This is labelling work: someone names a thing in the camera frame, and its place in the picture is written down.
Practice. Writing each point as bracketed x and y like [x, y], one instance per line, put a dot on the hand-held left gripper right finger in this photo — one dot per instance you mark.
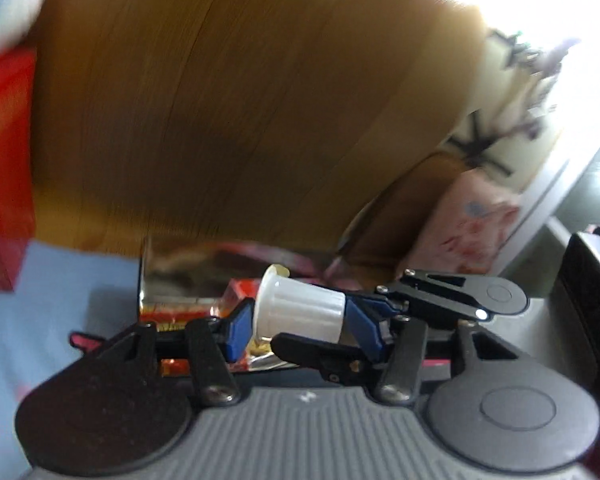
[364, 330]

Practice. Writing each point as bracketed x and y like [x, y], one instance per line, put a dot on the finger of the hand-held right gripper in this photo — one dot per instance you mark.
[320, 355]
[430, 295]

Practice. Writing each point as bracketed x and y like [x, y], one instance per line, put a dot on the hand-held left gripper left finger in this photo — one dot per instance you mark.
[239, 332]

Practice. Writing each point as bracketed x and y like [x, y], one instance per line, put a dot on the white ribbed plastic cup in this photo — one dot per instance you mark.
[300, 310]

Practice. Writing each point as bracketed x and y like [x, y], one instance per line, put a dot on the small red snack packet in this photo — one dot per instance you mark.
[241, 294]

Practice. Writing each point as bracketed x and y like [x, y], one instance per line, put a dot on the shiny foil snack packet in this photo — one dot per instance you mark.
[180, 280]

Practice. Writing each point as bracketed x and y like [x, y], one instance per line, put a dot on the cream floral blanket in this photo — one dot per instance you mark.
[505, 110]

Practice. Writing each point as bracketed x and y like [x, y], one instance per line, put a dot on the red box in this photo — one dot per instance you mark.
[5, 170]

